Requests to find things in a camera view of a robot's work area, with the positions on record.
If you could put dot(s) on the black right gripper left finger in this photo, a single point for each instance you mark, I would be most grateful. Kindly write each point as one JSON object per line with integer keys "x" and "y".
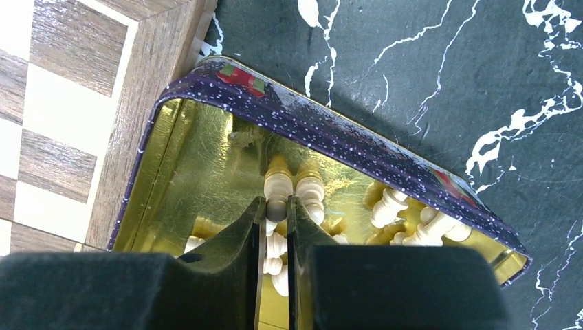
{"x": 214, "y": 286}

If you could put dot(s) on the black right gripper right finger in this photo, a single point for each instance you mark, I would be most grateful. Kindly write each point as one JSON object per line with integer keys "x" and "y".
{"x": 334, "y": 286}

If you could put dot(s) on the white chess piece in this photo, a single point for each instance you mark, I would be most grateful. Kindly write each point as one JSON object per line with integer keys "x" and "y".
{"x": 278, "y": 186}

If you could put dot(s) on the white pieces pile in tin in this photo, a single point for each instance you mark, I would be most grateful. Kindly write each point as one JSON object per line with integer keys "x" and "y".
{"x": 346, "y": 204}

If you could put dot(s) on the gold tin with white pieces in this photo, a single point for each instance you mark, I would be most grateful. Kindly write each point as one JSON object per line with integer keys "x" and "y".
{"x": 222, "y": 108}

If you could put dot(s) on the wooden chess board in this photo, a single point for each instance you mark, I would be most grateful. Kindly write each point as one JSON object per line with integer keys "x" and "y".
{"x": 78, "y": 80}

